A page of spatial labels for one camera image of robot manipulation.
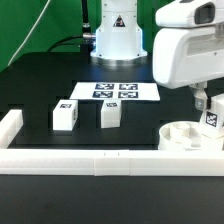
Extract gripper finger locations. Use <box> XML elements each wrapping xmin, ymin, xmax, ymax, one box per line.
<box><xmin>190</xmin><ymin>82</ymin><xmax>210</xmax><ymax>110</ymax></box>

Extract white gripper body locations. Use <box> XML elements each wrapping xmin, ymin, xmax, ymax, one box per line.
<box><xmin>153</xmin><ymin>0</ymin><xmax>224</xmax><ymax>89</ymax></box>

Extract white round stool seat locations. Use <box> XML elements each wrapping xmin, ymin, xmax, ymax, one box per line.
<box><xmin>158</xmin><ymin>121</ymin><xmax>224</xmax><ymax>151</ymax></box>

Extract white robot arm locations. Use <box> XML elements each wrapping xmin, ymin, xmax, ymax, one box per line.
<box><xmin>91</xmin><ymin>0</ymin><xmax>224</xmax><ymax>110</ymax></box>

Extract white sheet with markers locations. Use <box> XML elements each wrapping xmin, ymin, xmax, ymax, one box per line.
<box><xmin>70</xmin><ymin>82</ymin><xmax>160</xmax><ymax>101</ymax></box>

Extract white U-shaped fence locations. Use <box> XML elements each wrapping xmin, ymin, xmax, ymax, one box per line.
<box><xmin>0</xmin><ymin>109</ymin><xmax>224</xmax><ymax>176</ymax></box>

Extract black cable with connector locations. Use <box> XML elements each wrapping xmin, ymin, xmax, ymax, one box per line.
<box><xmin>46</xmin><ymin>0</ymin><xmax>98</xmax><ymax>53</ymax></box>

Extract white cable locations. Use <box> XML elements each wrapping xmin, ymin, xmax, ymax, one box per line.
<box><xmin>7</xmin><ymin>0</ymin><xmax>53</xmax><ymax>67</ymax></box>

